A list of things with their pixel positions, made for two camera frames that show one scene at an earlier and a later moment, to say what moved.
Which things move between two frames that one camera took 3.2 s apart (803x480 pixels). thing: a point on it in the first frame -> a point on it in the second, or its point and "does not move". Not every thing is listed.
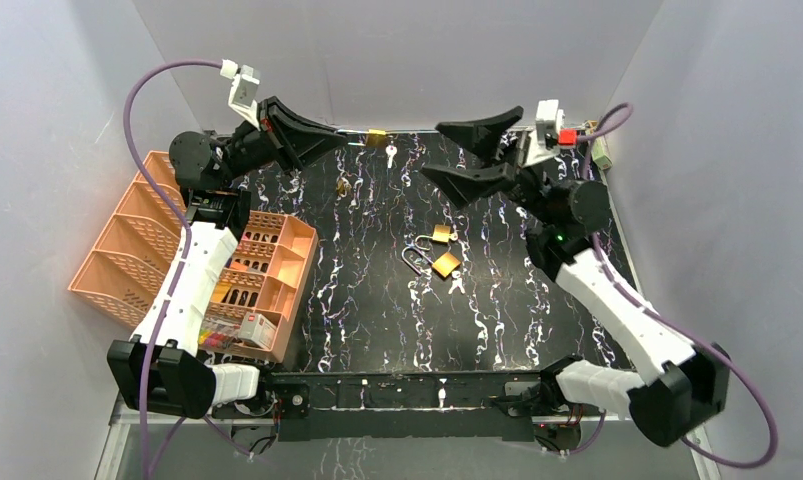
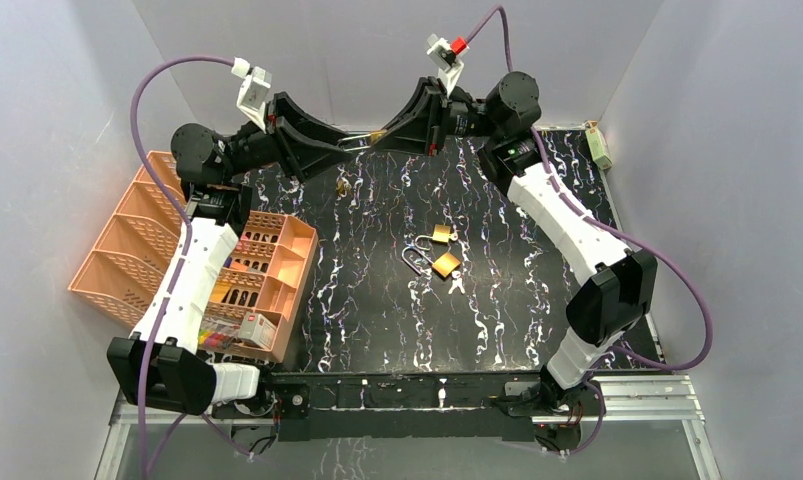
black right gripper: [463, 185] -> [409, 132]
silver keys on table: [456, 283] does not move
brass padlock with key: [343, 186] does not move
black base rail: [445, 405] does not move
